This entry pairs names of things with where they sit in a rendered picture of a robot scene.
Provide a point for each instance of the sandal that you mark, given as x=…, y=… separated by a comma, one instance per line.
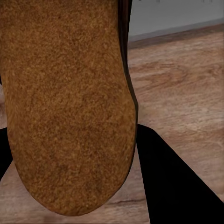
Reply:
x=72, y=113

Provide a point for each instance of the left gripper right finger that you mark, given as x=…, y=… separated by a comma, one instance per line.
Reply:
x=174, y=192

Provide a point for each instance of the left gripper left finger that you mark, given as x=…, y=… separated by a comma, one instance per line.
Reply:
x=5, y=152

